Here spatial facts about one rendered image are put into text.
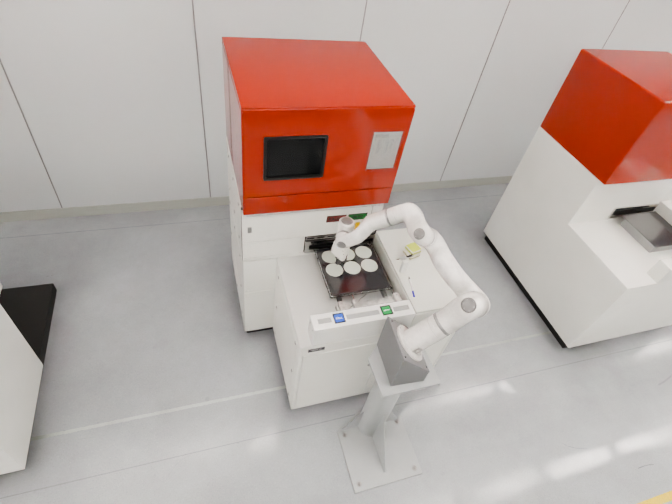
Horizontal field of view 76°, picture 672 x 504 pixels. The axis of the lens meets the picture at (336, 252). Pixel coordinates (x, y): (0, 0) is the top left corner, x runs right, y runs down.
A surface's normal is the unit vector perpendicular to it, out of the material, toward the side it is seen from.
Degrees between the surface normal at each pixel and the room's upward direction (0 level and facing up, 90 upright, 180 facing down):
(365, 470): 0
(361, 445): 0
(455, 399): 0
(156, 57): 90
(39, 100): 90
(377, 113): 90
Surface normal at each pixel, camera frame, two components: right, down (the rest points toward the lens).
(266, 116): 0.28, 0.72
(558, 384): 0.14, -0.68
